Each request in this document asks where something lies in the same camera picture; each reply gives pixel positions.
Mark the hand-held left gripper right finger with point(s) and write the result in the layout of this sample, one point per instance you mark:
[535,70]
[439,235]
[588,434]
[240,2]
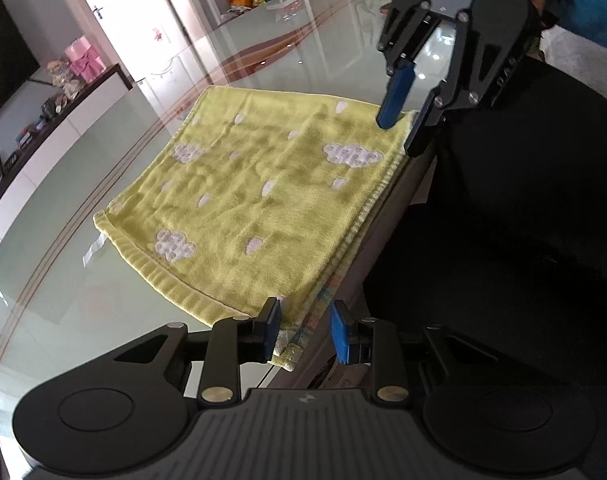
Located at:
[339,332]

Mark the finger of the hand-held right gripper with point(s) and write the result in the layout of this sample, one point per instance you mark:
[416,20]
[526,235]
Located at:
[394,94]
[423,127]

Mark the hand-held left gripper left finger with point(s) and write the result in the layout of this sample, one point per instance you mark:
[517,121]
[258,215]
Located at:
[271,329]

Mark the yellow-green cloud print towel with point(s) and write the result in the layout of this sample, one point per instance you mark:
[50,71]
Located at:
[263,195]

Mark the grey cushion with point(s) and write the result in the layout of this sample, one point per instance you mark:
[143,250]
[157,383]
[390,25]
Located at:
[578,52]

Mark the person's dark clothing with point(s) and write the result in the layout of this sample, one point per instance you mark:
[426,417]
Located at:
[533,220]

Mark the white door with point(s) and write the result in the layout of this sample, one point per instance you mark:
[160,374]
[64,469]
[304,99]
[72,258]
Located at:
[128,10]

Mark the white television cabinet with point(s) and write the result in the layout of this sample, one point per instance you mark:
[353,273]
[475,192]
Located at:
[58,120]

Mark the stack of books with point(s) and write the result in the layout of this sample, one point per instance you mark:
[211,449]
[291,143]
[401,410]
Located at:
[25,136]

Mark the pink gift box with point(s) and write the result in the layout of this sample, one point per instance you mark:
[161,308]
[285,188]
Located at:
[83,59]

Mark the small figurines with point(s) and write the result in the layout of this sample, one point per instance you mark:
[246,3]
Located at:
[62,77]

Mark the black television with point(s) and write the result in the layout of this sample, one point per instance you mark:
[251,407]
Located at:
[3,55]

